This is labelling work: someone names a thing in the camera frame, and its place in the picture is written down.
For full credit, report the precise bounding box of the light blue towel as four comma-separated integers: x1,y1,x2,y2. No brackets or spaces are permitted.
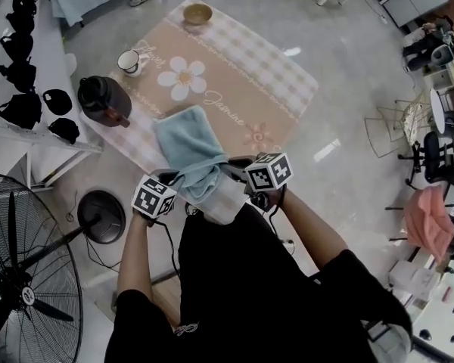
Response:
151,104,231,206

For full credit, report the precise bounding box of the grey shoulder pack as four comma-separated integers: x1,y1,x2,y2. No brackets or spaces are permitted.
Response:
362,318,412,363

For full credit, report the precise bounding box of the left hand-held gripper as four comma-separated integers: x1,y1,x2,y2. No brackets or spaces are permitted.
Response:
130,169,187,219

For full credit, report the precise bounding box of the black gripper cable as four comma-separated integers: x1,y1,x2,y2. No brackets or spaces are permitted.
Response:
267,186,289,238
154,219,182,280

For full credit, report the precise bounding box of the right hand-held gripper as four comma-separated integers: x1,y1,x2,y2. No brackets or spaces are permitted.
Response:
220,151,294,195

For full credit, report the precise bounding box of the row of black bags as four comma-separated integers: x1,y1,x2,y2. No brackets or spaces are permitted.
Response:
0,0,81,146

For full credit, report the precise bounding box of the white enamel mug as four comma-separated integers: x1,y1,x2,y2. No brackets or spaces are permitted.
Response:
116,48,150,79

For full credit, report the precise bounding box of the round white table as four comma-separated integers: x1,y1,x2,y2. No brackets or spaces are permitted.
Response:
428,87,447,135

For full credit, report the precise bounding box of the white side table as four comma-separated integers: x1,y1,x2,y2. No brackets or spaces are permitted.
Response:
387,247,454,363

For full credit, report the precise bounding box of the white oval board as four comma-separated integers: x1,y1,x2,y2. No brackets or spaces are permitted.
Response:
63,52,79,78

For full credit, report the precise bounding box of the person's left forearm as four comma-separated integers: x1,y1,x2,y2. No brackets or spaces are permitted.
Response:
116,215,155,303

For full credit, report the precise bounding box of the black thermos jug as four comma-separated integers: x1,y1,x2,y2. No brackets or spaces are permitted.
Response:
76,74,133,129

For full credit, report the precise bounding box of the black fan cable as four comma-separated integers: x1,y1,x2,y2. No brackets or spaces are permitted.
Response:
65,190,123,271

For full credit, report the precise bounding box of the large black pedestal fan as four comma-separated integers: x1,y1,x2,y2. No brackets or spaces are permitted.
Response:
0,171,127,363

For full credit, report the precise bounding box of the gold wire chair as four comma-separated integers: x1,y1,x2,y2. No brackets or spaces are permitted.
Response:
364,90,429,159

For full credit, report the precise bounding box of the tan bowl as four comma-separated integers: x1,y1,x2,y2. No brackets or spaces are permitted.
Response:
182,3,214,29

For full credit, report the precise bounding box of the black office chair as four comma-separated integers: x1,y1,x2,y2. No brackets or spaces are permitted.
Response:
398,130,454,193

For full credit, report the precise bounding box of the white metal shelving rack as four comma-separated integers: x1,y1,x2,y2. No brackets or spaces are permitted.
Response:
0,0,104,189

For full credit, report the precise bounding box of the pink cloth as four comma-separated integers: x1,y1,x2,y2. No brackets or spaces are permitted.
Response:
403,185,454,267

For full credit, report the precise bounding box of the person's right forearm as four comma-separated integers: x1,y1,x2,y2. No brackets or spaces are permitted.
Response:
277,188,350,272

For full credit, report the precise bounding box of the wooden step platform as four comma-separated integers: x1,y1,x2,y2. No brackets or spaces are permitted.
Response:
150,273,183,327

